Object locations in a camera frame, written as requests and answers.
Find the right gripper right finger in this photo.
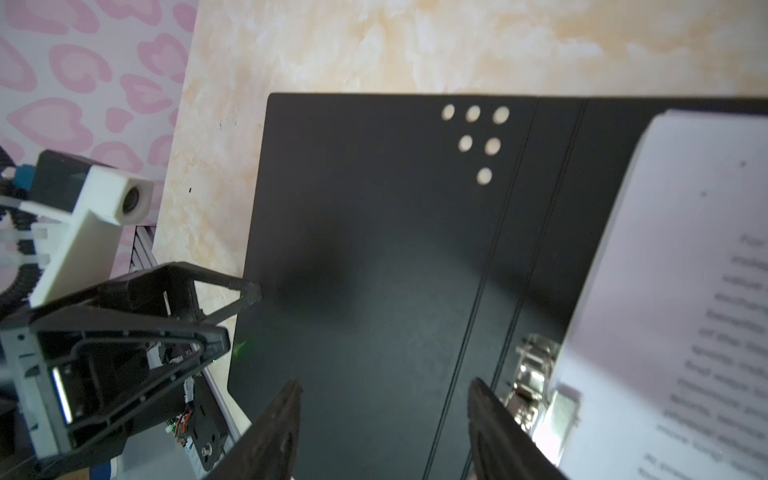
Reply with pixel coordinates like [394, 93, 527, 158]
[468, 378, 567, 480]

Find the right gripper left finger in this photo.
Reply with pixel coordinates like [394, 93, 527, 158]
[206, 380, 302, 480]

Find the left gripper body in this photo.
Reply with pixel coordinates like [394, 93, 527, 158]
[1, 326, 128, 479]

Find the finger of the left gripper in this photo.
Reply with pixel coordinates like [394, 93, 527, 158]
[29, 320, 230, 461]
[23, 262, 262, 336]

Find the paper sheet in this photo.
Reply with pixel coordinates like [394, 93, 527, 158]
[554, 111, 767, 479]

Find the black and white folder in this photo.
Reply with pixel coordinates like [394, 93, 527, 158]
[228, 93, 767, 479]

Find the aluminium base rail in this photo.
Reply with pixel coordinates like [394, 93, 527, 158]
[125, 224, 253, 480]

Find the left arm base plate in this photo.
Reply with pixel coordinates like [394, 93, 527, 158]
[173, 375, 232, 479]

